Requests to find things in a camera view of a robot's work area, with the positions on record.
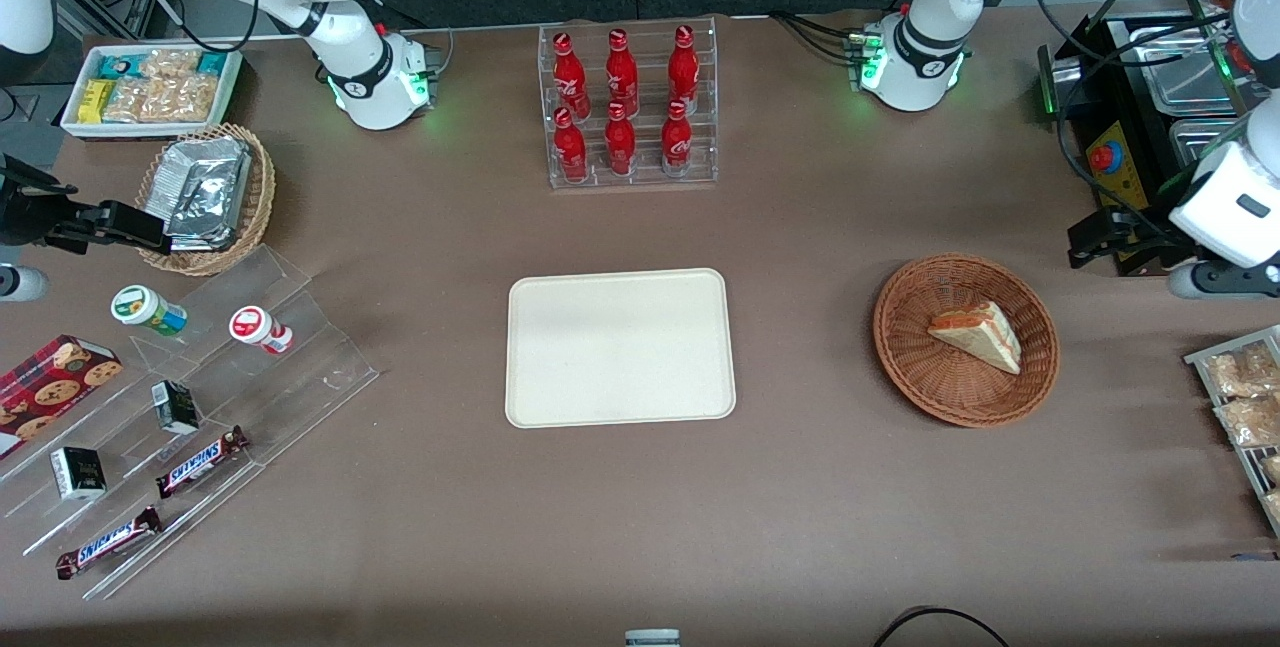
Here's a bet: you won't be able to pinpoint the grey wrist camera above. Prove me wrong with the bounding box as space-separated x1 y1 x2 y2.
0 265 50 304
1167 260 1280 302

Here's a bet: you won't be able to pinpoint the yellow snack bar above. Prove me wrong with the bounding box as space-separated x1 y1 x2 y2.
78 79 117 125

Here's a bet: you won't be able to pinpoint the clear nut snack packet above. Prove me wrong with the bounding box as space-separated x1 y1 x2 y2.
140 48 203 81
103 77 151 124
142 74 220 124

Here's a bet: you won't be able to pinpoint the red cola bottle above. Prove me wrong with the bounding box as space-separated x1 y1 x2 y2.
661 100 694 177
604 102 638 177
605 29 641 118
553 107 589 184
553 32 592 120
668 25 701 116

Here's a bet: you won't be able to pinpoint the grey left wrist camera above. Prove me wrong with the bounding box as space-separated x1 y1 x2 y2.
1167 260 1280 302

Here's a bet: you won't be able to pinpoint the black looped table cable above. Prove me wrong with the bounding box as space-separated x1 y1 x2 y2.
873 606 1013 647

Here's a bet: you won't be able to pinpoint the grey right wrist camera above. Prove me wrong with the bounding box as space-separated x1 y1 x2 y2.
0 265 50 304

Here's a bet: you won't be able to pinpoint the brown round wicker basket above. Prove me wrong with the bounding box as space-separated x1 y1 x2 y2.
873 253 1061 428

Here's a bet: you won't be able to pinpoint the clear acrylic bottle rack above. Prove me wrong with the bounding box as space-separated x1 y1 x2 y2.
538 15 719 190

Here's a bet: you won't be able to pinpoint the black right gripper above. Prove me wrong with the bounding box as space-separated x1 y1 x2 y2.
0 154 173 257

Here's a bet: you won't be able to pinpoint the green lid yogurt cup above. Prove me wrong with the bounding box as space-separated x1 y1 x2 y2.
110 285 189 338

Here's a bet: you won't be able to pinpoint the black left arm hanging cable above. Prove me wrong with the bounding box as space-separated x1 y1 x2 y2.
1030 0 1231 190

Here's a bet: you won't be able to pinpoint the triangle sandwich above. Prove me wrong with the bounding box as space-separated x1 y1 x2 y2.
927 300 1023 375

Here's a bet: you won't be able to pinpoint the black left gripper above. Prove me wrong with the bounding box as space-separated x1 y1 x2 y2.
1066 208 1193 272

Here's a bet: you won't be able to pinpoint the brown Snickers bar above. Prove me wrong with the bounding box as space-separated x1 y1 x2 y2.
55 505 164 581
155 425 251 500

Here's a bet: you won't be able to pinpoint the small black drink carton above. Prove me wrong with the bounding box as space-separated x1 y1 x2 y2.
151 380 202 436
50 446 108 502

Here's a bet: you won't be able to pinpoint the light tan wicker basket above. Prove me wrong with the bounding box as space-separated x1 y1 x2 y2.
135 123 277 277

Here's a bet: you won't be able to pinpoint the red lid yogurt cup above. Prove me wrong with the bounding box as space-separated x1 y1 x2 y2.
229 305 295 356

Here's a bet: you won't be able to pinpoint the black food warmer machine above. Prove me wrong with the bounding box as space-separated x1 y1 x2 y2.
1037 0 1280 277

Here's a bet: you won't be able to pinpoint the grey metal snack tray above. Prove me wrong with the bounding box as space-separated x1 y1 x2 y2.
1184 324 1280 539

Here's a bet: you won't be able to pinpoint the cream plastic tray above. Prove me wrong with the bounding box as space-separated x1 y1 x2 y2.
505 268 737 429

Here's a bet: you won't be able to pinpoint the white rectangular snack tray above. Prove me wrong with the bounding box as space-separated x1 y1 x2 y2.
60 44 244 140

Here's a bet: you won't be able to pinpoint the red plaid cookie box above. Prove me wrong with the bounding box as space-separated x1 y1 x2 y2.
0 334 125 462

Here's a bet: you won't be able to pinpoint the clear acrylic stepped display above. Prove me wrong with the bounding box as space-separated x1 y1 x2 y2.
0 245 382 602

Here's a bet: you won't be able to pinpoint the black left arm base cables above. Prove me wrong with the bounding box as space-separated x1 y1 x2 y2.
768 11 871 65

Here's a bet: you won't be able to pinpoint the silver foil packet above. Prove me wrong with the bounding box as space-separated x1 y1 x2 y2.
158 136 251 190
163 172 253 252

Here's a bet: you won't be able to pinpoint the steel warmer pan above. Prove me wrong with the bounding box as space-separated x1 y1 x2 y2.
1128 25 1253 115
1168 116 1251 170

